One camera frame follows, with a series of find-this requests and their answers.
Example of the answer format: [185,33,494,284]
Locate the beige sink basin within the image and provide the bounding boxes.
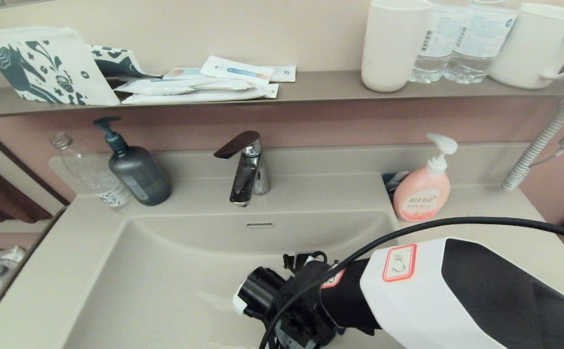
[62,210,440,349]

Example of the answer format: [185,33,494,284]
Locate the chrome faucet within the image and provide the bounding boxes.
[214,131,271,208]

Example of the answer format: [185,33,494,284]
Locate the dark blue white packet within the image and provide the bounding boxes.
[382,171,412,202]

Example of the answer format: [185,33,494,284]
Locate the pink soap pump bottle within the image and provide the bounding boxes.
[392,133,458,222]

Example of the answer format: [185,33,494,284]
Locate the grey pump bottle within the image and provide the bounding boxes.
[93,116,172,207]

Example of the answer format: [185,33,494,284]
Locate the flat white long packet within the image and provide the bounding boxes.
[120,83,280,105]

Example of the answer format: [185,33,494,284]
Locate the small white sachet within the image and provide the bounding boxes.
[267,66,296,82]

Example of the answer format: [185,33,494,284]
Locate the clear empty plastic bottle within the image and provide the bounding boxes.
[49,133,135,214]

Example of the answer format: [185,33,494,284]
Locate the white packet with blue toothbrush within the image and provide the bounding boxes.
[200,55,274,87]

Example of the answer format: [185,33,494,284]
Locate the long white wrapped packet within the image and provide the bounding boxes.
[112,78,258,95]

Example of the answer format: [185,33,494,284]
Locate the white packet with peach print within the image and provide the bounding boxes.
[163,67,210,80]

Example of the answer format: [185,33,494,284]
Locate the white tumbler cup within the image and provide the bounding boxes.
[360,0,434,94]

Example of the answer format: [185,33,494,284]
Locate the clear water bottle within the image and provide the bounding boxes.
[443,0,525,85]
[408,0,471,84]

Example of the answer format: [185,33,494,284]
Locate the small white blue patterned pouch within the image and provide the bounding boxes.
[85,45,162,79]

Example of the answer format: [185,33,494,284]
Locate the dark brown furniture piece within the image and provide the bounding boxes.
[0,154,54,224]

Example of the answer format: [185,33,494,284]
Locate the white ribbed mug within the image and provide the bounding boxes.
[489,2,564,90]

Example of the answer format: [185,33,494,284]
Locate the large white blue patterned pouch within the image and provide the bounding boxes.
[0,27,121,107]

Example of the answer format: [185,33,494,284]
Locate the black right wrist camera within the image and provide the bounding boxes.
[233,251,329,320]

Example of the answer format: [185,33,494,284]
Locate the brown wall shelf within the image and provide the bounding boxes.
[0,69,564,120]

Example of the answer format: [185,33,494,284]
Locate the white coiled cord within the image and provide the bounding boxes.
[501,100,564,191]

